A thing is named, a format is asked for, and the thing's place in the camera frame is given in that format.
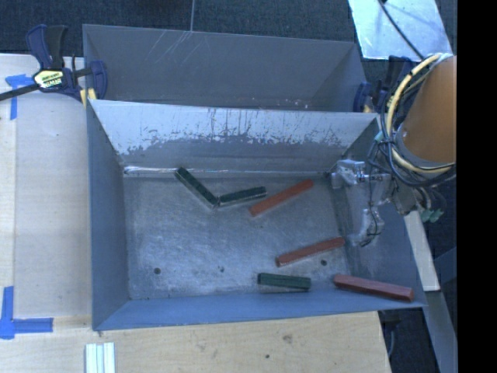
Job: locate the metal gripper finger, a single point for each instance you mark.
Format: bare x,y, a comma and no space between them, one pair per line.
347,173
369,222

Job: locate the red-brown flat block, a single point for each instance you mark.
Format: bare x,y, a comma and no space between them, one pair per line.
281,197
310,251
372,287

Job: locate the grey metal bin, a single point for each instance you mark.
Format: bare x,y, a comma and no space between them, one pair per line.
194,239

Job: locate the dark green flat block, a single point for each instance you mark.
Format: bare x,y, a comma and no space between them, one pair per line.
196,188
242,196
283,281

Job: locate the pale wood flat board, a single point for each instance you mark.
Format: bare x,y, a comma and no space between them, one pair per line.
50,208

